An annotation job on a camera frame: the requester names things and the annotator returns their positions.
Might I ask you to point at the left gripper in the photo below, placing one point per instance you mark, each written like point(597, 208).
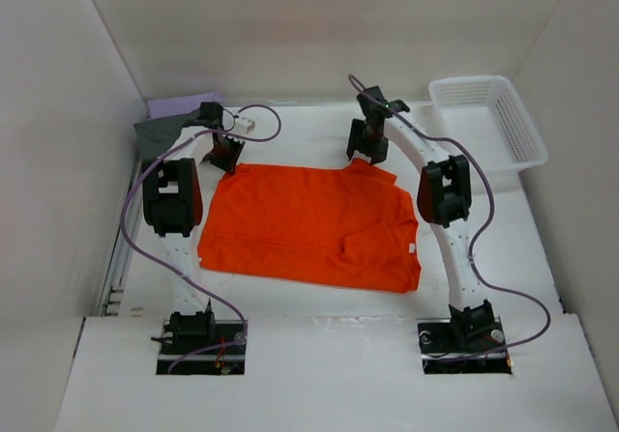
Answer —
point(231, 164)

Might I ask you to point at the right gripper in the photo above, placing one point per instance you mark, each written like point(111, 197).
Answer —
point(357, 143)

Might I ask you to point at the grey t-shirt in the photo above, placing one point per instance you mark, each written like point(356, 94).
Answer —
point(172, 135)

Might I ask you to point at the purple t-shirt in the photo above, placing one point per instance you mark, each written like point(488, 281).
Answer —
point(160, 108)

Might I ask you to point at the orange t-shirt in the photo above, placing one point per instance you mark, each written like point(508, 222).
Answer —
point(351, 227)

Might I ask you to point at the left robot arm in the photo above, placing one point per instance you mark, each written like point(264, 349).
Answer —
point(172, 202)

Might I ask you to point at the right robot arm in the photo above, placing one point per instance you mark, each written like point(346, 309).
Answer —
point(443, 200)

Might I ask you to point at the white plastic laundry basket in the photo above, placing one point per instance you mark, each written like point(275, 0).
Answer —
point(486, 115)

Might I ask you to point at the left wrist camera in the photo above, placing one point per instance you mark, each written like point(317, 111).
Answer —
point(244, 126)

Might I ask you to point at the aluminium rail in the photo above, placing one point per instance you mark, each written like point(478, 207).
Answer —
point(110, 290)

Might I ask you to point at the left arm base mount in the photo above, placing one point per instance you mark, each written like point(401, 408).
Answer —
point(201, 345)

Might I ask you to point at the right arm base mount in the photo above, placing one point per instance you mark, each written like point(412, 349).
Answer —
point(441, 353)

